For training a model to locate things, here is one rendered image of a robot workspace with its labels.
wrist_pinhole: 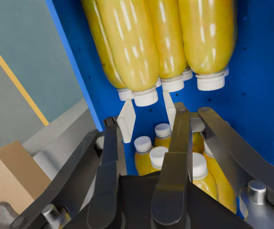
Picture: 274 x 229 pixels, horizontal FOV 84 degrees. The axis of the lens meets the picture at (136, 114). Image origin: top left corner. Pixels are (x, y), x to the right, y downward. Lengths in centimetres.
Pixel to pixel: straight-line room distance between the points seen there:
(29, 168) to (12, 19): 139
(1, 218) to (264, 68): 69
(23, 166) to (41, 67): 121
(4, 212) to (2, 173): 12
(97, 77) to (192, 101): 24
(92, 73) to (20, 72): 153
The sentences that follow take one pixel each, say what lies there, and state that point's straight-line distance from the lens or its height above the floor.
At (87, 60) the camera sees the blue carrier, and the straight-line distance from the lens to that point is 28.
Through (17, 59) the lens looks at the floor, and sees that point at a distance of 178.
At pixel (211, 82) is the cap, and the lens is 25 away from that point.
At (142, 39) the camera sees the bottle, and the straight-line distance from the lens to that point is 21.
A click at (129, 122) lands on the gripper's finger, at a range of 18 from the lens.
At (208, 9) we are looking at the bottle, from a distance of 23.
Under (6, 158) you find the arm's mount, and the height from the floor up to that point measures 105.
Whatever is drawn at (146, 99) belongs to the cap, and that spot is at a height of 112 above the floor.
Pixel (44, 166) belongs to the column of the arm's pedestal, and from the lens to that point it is 59.
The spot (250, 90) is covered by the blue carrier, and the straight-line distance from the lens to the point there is 34.
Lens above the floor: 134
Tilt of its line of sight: 66 degrees down
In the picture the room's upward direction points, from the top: 168 degrees counter-clockwise
